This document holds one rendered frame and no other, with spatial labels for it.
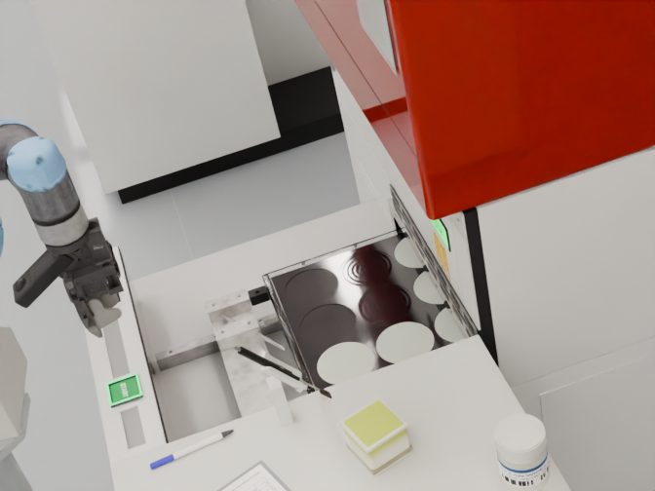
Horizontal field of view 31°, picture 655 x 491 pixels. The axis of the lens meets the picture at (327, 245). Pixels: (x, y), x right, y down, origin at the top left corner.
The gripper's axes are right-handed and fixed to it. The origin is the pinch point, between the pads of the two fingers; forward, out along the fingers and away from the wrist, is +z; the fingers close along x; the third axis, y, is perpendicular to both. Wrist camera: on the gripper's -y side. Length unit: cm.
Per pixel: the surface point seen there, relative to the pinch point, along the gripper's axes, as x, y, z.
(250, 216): 163, 39, 110
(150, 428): -10.1, 3.4, 14.6
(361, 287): 12, 46, 21
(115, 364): 7.7, 0.0, 15.0
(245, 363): 5.3, 21.2, 22.6
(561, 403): -16, 71, 37
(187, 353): 17.1, 11.8, 26.4
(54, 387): 115, -33, 110
